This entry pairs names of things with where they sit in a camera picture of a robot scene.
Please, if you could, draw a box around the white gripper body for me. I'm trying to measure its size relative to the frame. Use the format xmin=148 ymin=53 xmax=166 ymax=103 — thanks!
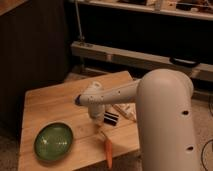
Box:
xmin=88 ymin=105 xmax=105 ymax=126

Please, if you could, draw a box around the black white eraser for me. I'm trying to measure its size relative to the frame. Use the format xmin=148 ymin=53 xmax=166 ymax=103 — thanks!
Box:
xmin=104 ymin=113 xmax=119 ymax=126

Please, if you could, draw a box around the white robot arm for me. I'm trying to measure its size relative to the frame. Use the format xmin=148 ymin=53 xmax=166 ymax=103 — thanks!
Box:
xmin=75 ymin=69 xmax=200 ymax=171

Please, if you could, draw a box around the white patterned packet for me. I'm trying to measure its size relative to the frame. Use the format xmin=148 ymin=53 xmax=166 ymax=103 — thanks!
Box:
xmin=113 ymin=104 xmax=136 ymax=122

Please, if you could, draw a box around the orange carrot toy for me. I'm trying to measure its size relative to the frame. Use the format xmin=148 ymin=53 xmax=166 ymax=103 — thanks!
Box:
xmin=101 ymin=132 xmax=113 ymax=170

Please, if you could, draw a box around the wooden table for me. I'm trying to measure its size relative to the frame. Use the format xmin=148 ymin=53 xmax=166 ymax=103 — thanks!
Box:
xmin=18 ymin=71 xmax=139 ymax=171

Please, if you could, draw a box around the green bowl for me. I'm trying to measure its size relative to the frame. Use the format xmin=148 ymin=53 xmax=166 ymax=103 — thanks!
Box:
xmin=34 ymin=122 xmax=74 ymax=162

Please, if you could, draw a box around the dark wooden cabinet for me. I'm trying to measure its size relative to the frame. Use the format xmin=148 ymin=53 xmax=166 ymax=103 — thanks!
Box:
xmin=0 ymin=0 xmax=69 ymax=134

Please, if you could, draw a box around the metal shelf frame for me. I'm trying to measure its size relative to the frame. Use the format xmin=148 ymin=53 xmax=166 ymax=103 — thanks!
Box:
xmin=69 ymin=0 xmax=213 ymax=82

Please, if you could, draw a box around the black handle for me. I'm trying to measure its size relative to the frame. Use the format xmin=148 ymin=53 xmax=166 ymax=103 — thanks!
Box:
xmin=169 ymin=57 xmax=200 ymax=68

